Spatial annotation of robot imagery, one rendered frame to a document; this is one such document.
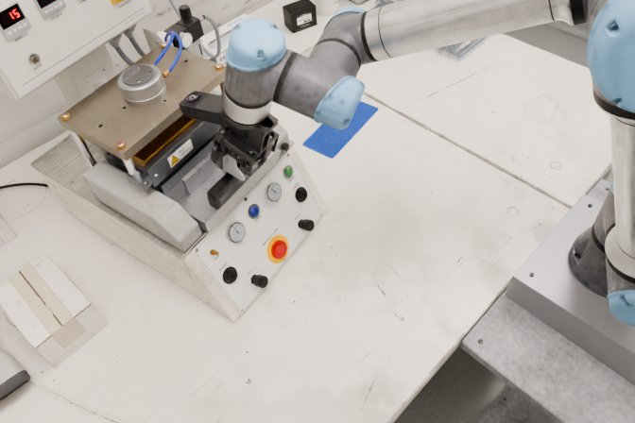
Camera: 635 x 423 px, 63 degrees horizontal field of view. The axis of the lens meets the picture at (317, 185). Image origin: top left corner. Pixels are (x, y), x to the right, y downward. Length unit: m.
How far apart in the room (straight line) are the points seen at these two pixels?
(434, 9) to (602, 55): 0.25
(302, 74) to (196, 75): 0.38
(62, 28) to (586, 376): 1.12
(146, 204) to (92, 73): 0.32
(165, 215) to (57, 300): 0.30
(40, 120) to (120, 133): 0.68
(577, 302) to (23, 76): 1.05
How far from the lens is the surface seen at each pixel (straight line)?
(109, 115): 1.01
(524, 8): 0.72
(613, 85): 0.59
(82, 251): 1.31
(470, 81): 1.57
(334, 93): 0.69
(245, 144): 0.85
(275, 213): 1.09
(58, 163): 1.25
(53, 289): 1.16
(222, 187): 0.95
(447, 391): 1.82
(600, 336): 1.05
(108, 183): 1.05
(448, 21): 0.74
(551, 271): 1.09
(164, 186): 1.01
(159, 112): 0.97
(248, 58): 0.68
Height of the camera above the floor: 1.70
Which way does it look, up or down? 49 degrees down
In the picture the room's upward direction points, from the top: 6 degrees counter-clockwise
